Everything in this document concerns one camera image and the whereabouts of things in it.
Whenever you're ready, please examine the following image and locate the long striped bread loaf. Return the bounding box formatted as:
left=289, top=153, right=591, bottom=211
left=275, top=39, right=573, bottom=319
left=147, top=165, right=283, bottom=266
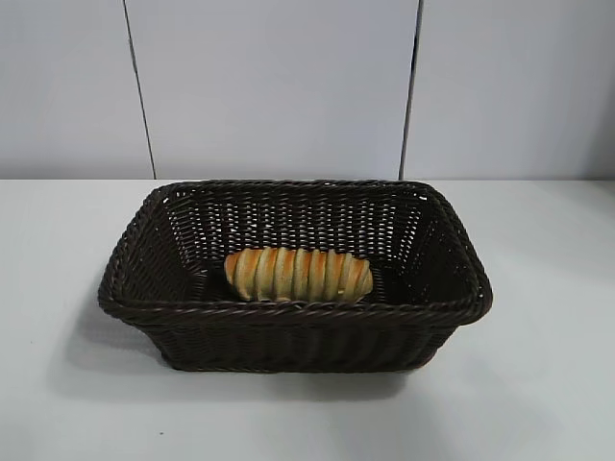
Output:
left=224, top=247, right=375, bottom=303

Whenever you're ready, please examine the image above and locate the dark brown wicker basket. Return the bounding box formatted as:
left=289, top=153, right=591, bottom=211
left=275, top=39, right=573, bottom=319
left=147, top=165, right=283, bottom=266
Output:
left=96, top=178, right=495, bottom=374

